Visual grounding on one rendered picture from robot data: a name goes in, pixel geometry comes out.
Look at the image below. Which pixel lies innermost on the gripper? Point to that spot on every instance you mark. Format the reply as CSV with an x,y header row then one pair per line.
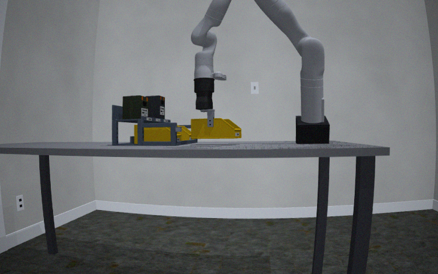
x,y
204,77

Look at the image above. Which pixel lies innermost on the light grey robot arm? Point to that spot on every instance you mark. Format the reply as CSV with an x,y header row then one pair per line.
x,y
310,49

